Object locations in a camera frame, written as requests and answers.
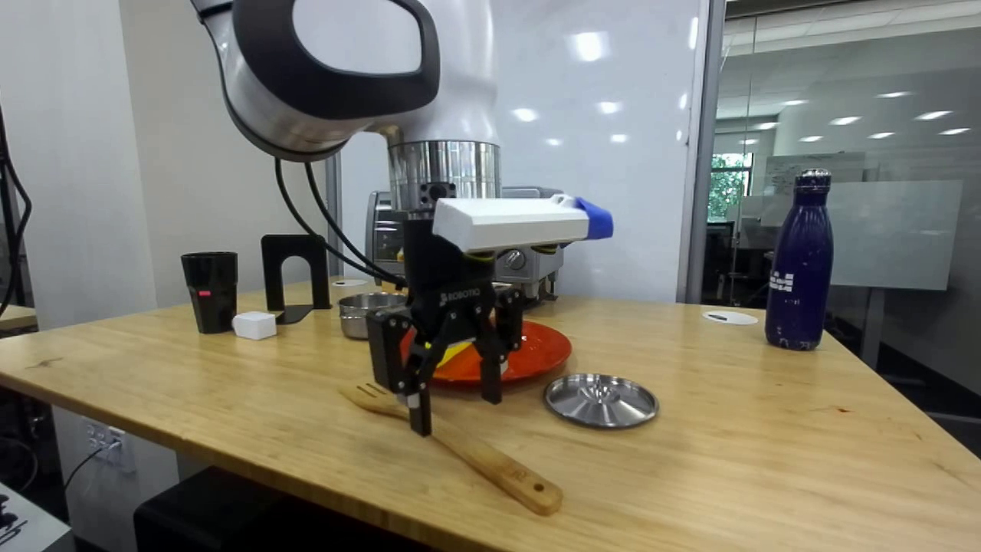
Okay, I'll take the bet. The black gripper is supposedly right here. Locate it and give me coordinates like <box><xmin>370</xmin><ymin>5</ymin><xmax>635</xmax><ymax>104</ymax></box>
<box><xmin>365</xmin><ymin>178</ymin><xmax>529</xmax><ymax>442</ymax></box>

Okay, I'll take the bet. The yellow corn cob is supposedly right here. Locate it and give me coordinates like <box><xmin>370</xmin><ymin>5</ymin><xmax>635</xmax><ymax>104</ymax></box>
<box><xmin>437</xmin><ymin>341</ymin><xmax>481</xmax><ymax>370</ymax></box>

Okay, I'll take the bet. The wooden slotted spatula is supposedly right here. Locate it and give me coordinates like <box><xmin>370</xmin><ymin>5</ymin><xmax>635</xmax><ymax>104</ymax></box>
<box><xmin>339</xmin><ymin>378</ymin><xmax>567</xmax><ymax>517</ymax></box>

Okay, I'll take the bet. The dark blue water bottle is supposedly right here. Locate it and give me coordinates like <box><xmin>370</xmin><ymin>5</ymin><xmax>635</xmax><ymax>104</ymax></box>
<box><xmin>763</xmin><ymin>170</ymin><xmax>838</xmax><ymax>355</ymax></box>

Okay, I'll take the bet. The red round plate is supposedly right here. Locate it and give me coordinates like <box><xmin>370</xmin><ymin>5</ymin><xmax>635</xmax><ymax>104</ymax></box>
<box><xmin>395</xmin><ymin>320</ymin><xmax>577</xmax><ymax>392</ymax></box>

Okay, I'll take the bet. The small steel pot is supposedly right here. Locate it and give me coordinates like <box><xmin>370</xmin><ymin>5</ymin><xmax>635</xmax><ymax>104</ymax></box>
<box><xmin>338</xmin><ymin>291</ymin><xmax>412</xmax><ymax>343</ymax></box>

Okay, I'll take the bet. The grey toaster oven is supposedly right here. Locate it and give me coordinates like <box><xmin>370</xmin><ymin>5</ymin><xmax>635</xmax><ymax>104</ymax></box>
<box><xmin>365</xmin><ymin>181</ymin><xmax>567</xmax><ymax>308</ymax></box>

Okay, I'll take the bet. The steel pot lid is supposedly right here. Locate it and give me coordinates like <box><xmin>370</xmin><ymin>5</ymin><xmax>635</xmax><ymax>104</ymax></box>
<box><xmin>544</xmin><ymin>370</ymin><xmax>663</xmax><ymax>432</ymax></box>

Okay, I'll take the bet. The black metal bookend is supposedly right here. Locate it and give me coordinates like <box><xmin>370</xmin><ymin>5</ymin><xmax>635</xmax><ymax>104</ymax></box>
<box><xmin>257</xmin><ymin>229</ymin><xmax>333</xmax><ymax>327</ymax></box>

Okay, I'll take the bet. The small white box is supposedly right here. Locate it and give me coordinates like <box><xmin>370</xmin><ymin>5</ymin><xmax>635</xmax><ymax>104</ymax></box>
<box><xmin>229</xmin><ymin>310</ymin><xmax>283</xmax><ymax>343</ymax></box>

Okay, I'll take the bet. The black tumbler cup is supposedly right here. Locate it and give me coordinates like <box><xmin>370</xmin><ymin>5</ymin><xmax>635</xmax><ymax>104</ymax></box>
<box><xmin>179</xmin><ymin>250</ymin><xmax>241</xmax><ymax>336</ymax></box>

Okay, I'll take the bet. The large white whiteboard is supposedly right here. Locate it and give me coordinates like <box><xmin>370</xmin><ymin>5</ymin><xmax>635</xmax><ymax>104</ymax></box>
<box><xmin>321</xmin><ymin>0</ymin><xmax>729</xmax><ymax>308</ymax></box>

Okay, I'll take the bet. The frosted glass board on stand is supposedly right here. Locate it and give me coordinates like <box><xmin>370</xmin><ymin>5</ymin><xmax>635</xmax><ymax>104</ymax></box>
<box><xmin>824</xmin><ymin>178</ymin><xmax>965</xmax><ymax>370</ymax></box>

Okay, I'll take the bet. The white wrist camera blue end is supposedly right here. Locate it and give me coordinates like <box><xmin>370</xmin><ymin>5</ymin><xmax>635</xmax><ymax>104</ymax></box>
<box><xmin>429</xmin><ymin>190</ymin><xmax>617</xmax><ymax>258</ymax></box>

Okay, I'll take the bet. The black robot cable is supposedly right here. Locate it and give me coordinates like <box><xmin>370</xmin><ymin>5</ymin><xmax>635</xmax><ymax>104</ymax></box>
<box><xmin>271</xmin><ymin>153</ymin><xmax>413</xmax><ymax>291</ymax></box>

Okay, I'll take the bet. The white table cable grommet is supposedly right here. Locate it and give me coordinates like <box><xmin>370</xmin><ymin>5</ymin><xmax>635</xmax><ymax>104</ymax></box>
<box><xmin>703</xmin><ymin>308</ymin><xmax>759</xmax><ymax>330</ymax></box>

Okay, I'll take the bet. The white wall power outlet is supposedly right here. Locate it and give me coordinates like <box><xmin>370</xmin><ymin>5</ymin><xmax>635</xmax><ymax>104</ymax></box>
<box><xmin>86</xmin><ymin>424</ymin><xmax>133</xmax><ymax>473</ymax></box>

